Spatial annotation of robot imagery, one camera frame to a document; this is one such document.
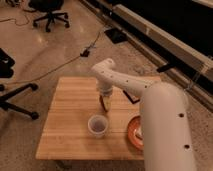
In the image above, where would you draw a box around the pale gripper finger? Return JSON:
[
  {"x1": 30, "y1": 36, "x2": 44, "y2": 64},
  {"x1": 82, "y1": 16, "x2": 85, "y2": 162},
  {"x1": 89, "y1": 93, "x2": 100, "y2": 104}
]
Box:
[
  {"x1": 106, "y1": 96, "x2": 112, "y2": 110},
  {"x1": 99, "y1": 96, "x2": 106, "y2": 110}
]

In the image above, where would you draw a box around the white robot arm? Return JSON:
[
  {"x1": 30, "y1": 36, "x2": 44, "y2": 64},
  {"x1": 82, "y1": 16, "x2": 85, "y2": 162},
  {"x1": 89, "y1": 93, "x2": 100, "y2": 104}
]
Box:
[{"x1": 91, "y1": 58, "x2": 197, "y2": 171}]

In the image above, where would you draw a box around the dark brown box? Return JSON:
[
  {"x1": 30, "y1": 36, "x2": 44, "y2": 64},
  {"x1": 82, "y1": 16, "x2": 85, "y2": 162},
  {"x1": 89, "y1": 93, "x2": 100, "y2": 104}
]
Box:
[{"x1": 123, "y1": 90, "x2": 140, "y2": 104}]

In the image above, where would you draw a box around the orange plate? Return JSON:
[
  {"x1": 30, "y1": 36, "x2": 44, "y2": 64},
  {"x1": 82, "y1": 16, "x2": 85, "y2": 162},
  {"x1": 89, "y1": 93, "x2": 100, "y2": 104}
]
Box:
[{"x1": 127, "y1": 116, "x2": 143, "y2": 151}]

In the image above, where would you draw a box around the white sponge block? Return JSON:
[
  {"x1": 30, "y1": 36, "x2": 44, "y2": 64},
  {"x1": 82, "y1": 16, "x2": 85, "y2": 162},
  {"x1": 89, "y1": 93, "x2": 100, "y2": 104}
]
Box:
[{"x1": 135, "y1": 128, "x2": 143, "y2": 140}]

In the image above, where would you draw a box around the wooden table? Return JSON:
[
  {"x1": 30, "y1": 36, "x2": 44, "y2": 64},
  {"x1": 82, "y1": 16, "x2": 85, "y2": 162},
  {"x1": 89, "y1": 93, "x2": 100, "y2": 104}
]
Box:
[{"x1": 36, "y1": 77, "x2": 143, "y2": 160}]

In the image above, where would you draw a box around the black floor plate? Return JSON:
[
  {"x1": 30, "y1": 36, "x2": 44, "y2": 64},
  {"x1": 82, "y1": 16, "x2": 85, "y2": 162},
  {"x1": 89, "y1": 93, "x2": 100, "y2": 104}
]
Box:
[{"x1": 105, "y1": 28, "x2": 127, "y2": 44}]

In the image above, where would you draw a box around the black office chair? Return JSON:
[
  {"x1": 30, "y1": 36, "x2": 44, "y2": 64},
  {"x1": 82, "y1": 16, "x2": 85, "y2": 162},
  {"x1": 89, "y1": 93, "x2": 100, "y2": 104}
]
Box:
[{"x1": 28, "y1": 0, "x2": 70, "y2": 32}]

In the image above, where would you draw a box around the black chair base left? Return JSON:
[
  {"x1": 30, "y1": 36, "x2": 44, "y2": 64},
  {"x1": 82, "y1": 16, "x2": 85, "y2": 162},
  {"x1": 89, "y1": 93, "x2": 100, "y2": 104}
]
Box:
[{"x1": 0, "y1": 48, "x2": 39, "y2": 120}]

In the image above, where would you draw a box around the black floor cable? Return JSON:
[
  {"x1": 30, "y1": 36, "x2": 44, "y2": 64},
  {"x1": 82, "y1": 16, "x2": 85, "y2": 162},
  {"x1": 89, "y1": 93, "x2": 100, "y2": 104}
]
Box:
[{"x1": 0, "y1": 31, "x2": 103, "y2": 86}]

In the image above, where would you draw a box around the long grey rail beam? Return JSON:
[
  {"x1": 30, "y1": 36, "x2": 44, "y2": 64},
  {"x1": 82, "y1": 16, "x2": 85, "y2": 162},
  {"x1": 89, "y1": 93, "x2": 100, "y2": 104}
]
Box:
[{"x1": 113, "y1": 4, "x2": 213, "y2": 81}]

